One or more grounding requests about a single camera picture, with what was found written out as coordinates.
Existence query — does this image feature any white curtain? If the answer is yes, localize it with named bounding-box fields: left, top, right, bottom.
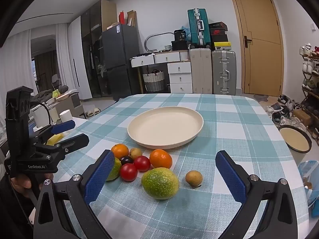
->
left=0, top=22, right=69, bottom=140

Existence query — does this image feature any black cable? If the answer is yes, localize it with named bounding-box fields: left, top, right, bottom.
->
left=30, top=101, right=53, bottom=126

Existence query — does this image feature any beige suitcase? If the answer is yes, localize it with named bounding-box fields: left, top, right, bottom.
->
left=189, top=48, right=213, bottom=94

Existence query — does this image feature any round black rimmed tray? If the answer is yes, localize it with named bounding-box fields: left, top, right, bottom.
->
left=278, top=124, right=312, bottom=153

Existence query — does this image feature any cream round plate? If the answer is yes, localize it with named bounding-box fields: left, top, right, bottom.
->
left=127, top=107, right=204, bottom=150

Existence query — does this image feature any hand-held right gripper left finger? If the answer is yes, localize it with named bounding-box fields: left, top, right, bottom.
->
left=32, top=150, right=115, bottom=239

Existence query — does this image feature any grey curved tube frame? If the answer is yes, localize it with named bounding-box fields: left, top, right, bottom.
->
left=145, top=32, right=175, bottom=53

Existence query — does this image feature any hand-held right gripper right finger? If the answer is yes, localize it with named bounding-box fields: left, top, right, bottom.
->
left=215, top=151, right=298, bottom=239

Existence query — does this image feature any green speckled mango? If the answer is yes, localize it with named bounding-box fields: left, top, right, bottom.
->
left=141, top=167, right=180, bottom=200

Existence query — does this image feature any dark grey refrigerator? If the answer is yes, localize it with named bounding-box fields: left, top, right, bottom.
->
left=101, top=24, right=141, bottom=100

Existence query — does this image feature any small brown round fruit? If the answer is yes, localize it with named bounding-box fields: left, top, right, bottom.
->
left=185, top=170, right=203, bottom=188
left=129, top=148, right=143, bottom=160

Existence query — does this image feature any black crate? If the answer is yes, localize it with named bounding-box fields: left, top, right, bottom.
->
left=171, top=40, right=189, bottom=51

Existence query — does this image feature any pile of shoes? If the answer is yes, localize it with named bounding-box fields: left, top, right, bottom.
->
left=265, top=95, right=308, bottom=132

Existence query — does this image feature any wicker basket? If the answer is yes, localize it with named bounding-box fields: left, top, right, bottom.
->
left=143, top=70, right=165, bottom=92

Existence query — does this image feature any orange tangerine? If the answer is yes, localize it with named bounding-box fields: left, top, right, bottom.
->
left=111, top=144, right=130, bottom=160
left=149, top=149, right=173, bottom=169

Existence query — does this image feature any person's left forearm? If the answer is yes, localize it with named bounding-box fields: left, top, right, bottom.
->
left=0, top=175, right=34, bottom=239

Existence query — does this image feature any white wardrobe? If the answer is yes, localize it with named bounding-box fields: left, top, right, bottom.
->
left=68, top=16, right=93, bottom=99

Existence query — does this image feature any white cylinder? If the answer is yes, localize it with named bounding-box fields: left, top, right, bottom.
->
left=59, top=110, right=73, bottom=123

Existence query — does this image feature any teal suitcase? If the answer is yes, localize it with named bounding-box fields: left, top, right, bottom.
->
left=187, top=8, right=212, bottom=46

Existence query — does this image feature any black printed box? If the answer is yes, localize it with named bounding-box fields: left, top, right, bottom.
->
left=174, top=29, right=188, bottom=42

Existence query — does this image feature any shoe rack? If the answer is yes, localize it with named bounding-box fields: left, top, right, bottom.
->
left=300, top=43, right=319, bottom=145

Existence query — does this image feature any red tomato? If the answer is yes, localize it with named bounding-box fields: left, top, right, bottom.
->
left=120, top=163, right=138, bottom=182
left=133, top=155, right=151, bottom=172

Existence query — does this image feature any teal checked tablecloth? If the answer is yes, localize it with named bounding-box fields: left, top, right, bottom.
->
left=51, top=93, right=311, bottom=239

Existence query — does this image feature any silver suitcase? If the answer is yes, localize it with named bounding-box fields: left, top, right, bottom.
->
left=212, top=50, right=237, bottom=96

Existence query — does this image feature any yellow packet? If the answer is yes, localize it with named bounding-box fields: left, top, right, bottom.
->
left=46, top=134, right=64, bottom=145

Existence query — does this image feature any white drawer desk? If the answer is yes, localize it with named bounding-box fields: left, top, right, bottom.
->
left=130, top=50, right=193, bottom=94

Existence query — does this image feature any yellow black box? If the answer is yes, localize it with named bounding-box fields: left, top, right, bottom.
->
left=214, top=42, right=232, bottom=51

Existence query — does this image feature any wooden door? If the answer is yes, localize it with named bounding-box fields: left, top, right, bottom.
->
left=228, top=0, right=285, bottom=97

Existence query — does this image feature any yellow-green mango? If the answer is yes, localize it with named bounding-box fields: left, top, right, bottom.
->
left=107, top=157, right=122, bottom=181

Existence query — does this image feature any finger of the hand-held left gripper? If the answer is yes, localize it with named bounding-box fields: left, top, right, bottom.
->
left=37, top=133, right=90, bottom=160
left=30, top=120, right=76, bottom=145

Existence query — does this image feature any dark glass door wardrobe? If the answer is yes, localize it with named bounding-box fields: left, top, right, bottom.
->
left=80, top=0, right=117, bottom=98

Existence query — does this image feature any person's left hand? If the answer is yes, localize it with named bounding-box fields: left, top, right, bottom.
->
left=10, top=173, right=54, bottom=192

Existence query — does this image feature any blue plastic bag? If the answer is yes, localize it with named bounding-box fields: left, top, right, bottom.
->
left=298, top=161, right=319, bottom=207

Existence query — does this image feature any open cardboard box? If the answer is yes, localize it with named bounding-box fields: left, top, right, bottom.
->
left=127, top=10, right=137, bottom=26

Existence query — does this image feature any brown cardboard box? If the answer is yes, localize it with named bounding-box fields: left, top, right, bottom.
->
left=55, top=95, right=84, bottom=117

